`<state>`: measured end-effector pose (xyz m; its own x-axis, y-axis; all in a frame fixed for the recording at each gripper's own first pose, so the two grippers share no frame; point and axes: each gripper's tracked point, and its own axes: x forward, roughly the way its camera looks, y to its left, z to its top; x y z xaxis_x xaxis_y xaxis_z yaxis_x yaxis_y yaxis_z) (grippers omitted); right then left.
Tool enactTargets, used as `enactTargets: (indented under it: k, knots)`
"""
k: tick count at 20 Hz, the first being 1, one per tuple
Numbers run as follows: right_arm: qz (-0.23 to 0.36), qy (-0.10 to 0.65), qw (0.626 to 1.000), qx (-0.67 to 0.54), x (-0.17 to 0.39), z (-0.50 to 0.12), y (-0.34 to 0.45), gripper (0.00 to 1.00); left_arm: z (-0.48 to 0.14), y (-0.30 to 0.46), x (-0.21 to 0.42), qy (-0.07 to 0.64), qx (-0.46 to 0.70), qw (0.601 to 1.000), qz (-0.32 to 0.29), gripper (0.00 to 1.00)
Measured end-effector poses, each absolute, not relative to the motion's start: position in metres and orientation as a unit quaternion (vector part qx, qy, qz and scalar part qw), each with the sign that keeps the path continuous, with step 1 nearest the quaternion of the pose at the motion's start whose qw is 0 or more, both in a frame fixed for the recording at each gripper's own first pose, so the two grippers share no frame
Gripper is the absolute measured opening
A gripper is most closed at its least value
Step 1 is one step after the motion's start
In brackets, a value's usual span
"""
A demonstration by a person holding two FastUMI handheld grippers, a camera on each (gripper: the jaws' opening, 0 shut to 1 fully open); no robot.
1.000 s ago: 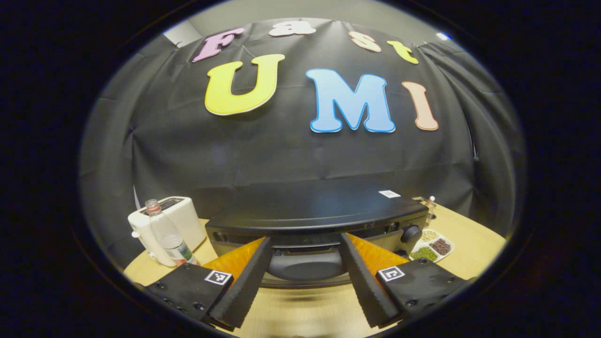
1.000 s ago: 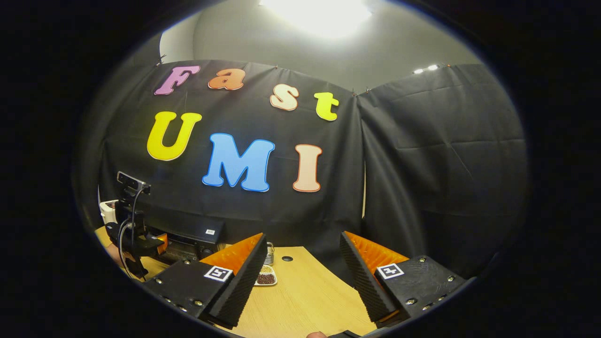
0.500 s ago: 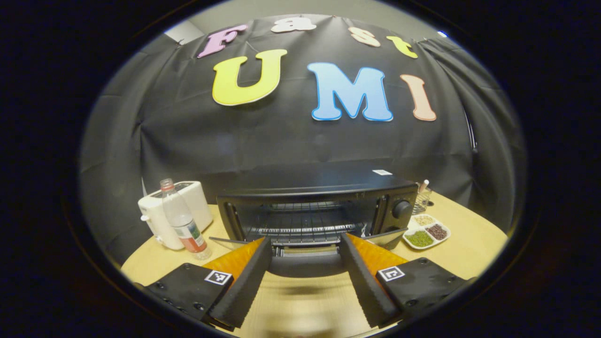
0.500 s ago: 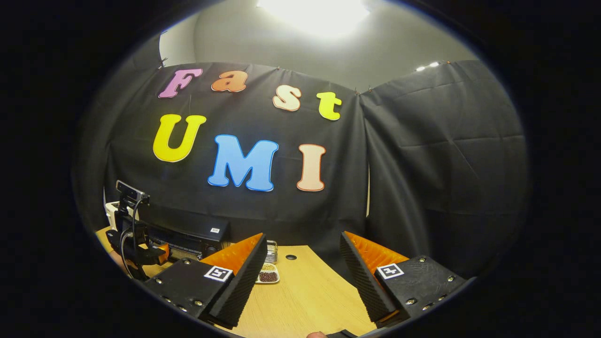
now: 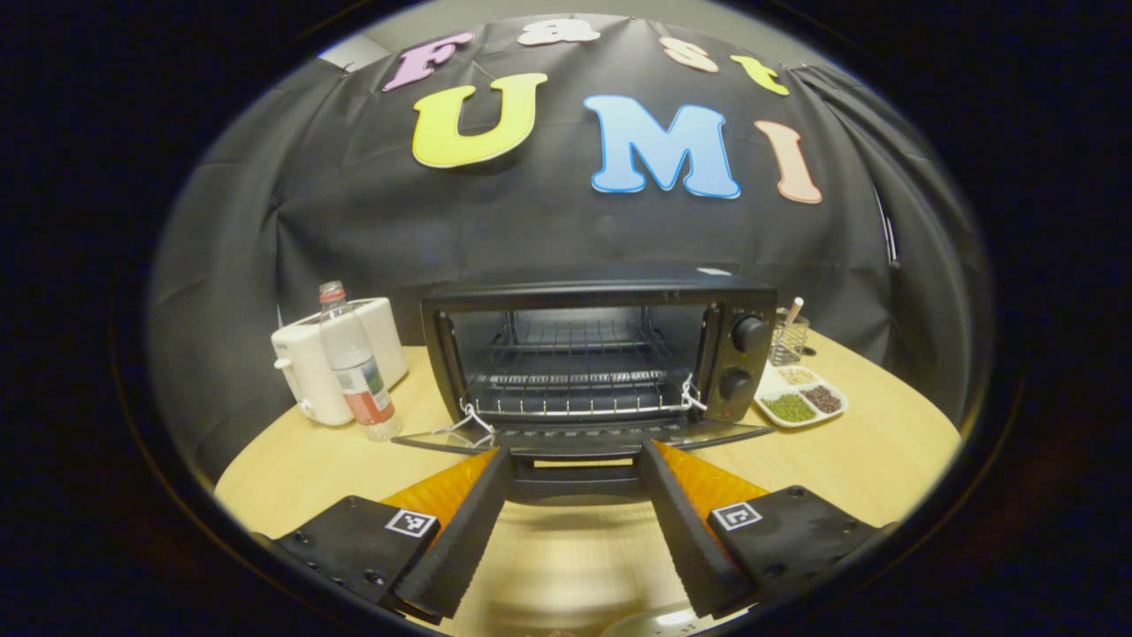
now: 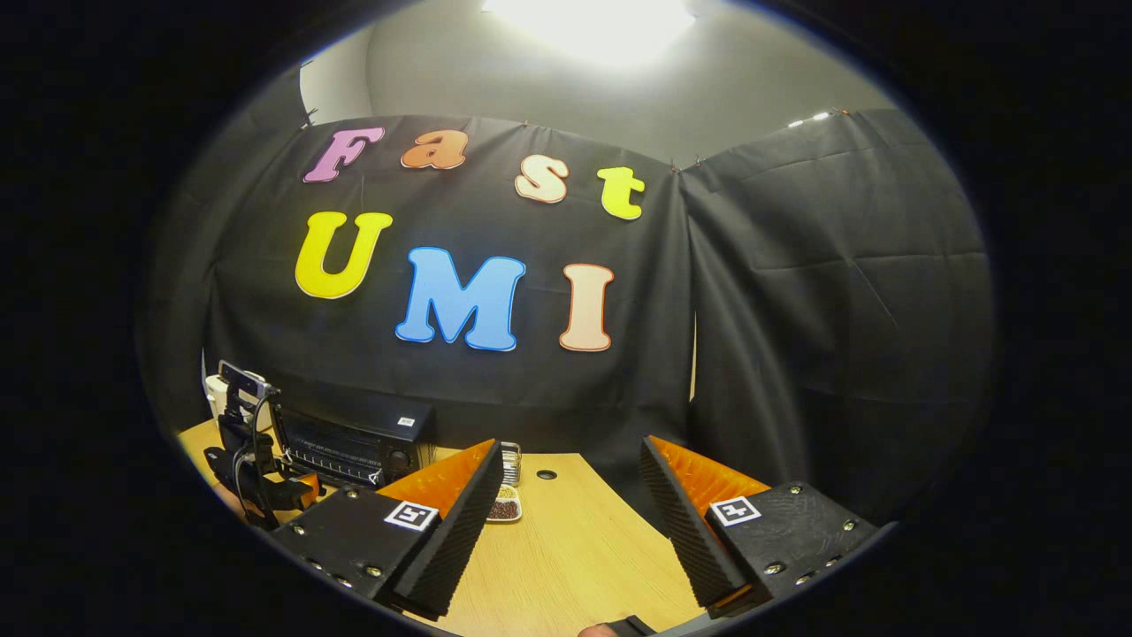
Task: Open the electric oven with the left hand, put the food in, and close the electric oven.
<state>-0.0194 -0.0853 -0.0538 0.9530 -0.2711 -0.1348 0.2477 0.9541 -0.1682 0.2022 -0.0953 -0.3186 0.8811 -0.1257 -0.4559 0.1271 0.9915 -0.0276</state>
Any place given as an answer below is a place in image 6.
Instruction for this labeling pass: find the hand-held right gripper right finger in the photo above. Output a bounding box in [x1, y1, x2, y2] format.
[639, 434, 882, 619]

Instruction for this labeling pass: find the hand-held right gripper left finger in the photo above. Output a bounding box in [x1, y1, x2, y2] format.
[270, 438, 506, 621]

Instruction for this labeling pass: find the black electric oven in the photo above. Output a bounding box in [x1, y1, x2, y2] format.
[268, 393, 436, 490]

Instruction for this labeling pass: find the white divided dish of beans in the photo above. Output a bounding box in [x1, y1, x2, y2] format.
[484, 484, 524, 524]

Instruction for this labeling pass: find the white toaster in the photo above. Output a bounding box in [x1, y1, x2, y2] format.
[204, 372, 269, 422]

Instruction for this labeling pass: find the black backdrop cloth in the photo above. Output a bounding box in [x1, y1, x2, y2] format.
[141, 66, 996, 532]

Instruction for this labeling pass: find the large ceiling light panel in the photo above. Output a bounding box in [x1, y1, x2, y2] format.
[482, 0, 701, 69]

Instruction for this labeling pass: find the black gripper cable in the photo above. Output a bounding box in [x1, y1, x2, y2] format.
[230, 396, 277, 525]

